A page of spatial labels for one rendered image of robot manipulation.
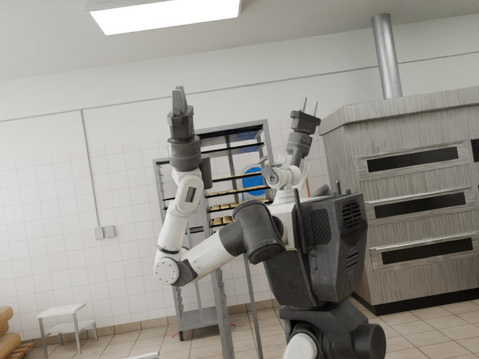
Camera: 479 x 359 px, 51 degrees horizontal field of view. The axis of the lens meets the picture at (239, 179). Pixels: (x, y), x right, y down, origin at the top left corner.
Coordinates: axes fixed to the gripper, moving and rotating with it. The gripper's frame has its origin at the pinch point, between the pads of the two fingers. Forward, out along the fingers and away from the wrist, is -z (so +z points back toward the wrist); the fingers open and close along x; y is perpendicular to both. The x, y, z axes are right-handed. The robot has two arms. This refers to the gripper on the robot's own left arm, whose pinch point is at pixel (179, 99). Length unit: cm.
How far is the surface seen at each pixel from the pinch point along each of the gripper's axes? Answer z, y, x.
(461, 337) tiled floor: 246, 161, 198
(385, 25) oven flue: 35, 137, 437
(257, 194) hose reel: 202, -5, 381
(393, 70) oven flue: 79, 143, 418
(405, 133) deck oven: 125, 142, 342
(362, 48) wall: 64, 119, 477
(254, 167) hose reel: 175, -8, 392
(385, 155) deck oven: 141, 121, 328
